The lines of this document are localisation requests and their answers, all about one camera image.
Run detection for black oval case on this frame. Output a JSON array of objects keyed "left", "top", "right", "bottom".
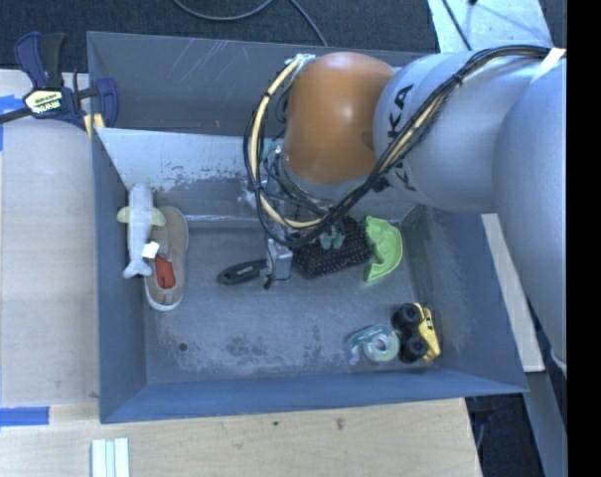
[{"left": 216, "top": 259, "right": 270, "bottom": 287}]

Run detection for black dotted pouch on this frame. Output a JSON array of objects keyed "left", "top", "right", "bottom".
[{"left": 291, "top": 215, "right": 374, "bottom": 280}]

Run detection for grey metal bin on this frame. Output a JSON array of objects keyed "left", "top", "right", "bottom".
[{"left": 85, "top": 31, "right": 530, "bottom": 424}]

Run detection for tan slipper with red insole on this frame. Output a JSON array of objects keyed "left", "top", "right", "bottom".
[{"left": 142, "top": 205, "right": 190, "bottom": 313}]

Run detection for clear tape dispenser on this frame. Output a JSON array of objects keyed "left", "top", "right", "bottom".
[{"left": 347, "top": 324, "right": 401, "bottom": 368}]

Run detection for white plush toy whale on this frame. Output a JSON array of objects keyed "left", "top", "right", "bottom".
[{"left": 115, "top": 182, "right": 167, "bottom": 280}]

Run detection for yellow toy truck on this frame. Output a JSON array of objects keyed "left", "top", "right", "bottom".
[{"left": 390, "top": 301, "right": 443, "bottom": 365}]

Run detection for pale wood flat board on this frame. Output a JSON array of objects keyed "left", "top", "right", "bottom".
[{"left": 0, "top": 115, "right": 101, "bottom": 408}]

